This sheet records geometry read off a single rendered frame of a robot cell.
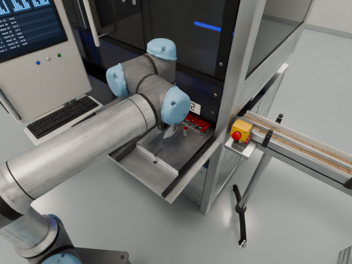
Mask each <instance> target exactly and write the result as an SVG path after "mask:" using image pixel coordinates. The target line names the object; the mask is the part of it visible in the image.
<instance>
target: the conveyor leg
mask: <svg viewBox="0 0 352 264"><path fill-rule="evenodd" d="M271 159H272V156H270V155H268V154H266V153H263V155H262V157H261V159H260V161H259V163H258V165H257V167H256V169H255V171H254V173H253V175H252V177H251V179H250V182H249V184H248V186H247V188H246V190H245V192H244V194H243V196H242V198H241V200H240V202H239V204H238V207H239V209H241V210H243V209H245V207H246V205H247V203H248V201H249V199H250V198H251V196H252V194H253V192H254V190H255V188H256V187H257V185H258V183H259V181H260V179H261V177H262V176H263V174H264V172H265V170H266V168H267V166H268V165H269V163H270V161H271Z"/></svg>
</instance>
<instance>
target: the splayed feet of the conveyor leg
mask: <svg viewBox="0 0 352 264"><path fill-rule="evenodd" d="M230 189H231V191H232V192H235V196H236V200H237V204H236V206H235V211H236V212H237V213H238V214H239V222H240V240H239V241H238V245H239V247H240V248H245V247H246V245H247V244H246V242H247V238H246V223H245V214H244V213H245V211H246V209H247V206H246V207H245V209H243V210H241V209H239V207H238V204H239V202H240V200H241V195H240V192H239V189H238V186H237V185H236V184H234V185H233V186H231V188H230Z"/></svg>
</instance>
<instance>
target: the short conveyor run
mask: <svg viewBox="0 0 352 264"><path fill-rule="evenodd" d="M242 118H244V119H247V120H249V121H251V122H253V123H254V126H253V128H252V131H251V133H250V135H251V140H252V141H254V142H256V143H257V144H258V146H257V147H256V148H257V149H259V150H261V151H263V152H264V153H266V154H268V155H270V156H272V157H274V158H276V159H278V160H280V161H282V162H284V163H286V164H288V165H290V166H292V167H294V168H296V169H298V170H300V171H302V172H304V173H306V174H308V175H310V176H312V177H314V178H316V179H318V180H320V181H322V182H324V183H326V184H328V185H330V186H332V187H334V188H336V189H338V190H340V191H342V192H344V193H346V194H348V195H350V196H352V155H351V154H348V153H346V152H344V151H341V150H339V149H337V148H334V147H332V146H330V145H328V144H325V143H323V142H321V141H318V140H316V139H314V138H311V137H309V136H307V135H304V134H302V133H300V132H298V131H295V130H293V129H291V128H288V127H285V126H283V125H281V124H280V123H281V121H282V118H283V114H279V116H278V117H277V119H276V121H275V122H274V121H272V120H269V119H267V118H265V117H262V116H260V115H258V114H255V113H253V112H251V111H247V112H246V114H245V115H244V116H243V117H242Z"/></svg>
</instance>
